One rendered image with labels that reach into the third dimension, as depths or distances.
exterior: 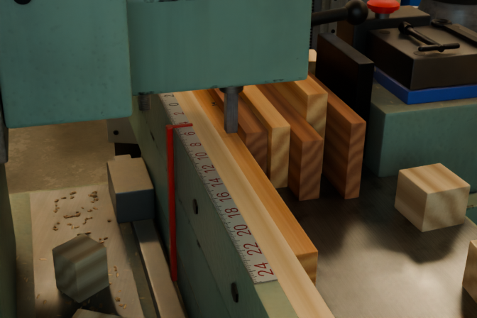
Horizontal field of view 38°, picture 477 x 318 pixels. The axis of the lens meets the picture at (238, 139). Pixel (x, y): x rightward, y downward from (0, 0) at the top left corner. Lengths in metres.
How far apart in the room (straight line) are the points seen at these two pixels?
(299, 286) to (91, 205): 0.41
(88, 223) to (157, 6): 0.32
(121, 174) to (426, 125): 0.30
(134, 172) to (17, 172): 1.90
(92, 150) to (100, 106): 2.26
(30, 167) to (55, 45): 2.20
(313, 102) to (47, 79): 0.23
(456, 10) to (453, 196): 0.69
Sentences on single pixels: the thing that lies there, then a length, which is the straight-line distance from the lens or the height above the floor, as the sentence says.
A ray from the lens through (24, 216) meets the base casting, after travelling 0.75.
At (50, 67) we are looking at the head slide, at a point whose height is 1.04.
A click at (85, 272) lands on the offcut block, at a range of 0.61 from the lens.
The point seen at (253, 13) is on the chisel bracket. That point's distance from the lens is 0.48.
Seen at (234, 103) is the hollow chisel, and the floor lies 0.98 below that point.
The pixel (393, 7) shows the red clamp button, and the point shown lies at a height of 1.02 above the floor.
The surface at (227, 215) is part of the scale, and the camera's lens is 0.43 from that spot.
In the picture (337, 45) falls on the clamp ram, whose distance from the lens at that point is 0.62.
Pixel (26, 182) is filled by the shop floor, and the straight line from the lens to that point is 2.52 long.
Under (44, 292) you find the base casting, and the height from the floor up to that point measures 0.80.
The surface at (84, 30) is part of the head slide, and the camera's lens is 0.43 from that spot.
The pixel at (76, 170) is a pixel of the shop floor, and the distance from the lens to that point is 2.56.
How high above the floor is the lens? 1.18
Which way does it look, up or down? 25 degrees down
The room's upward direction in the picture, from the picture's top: 1 degrees clockwise
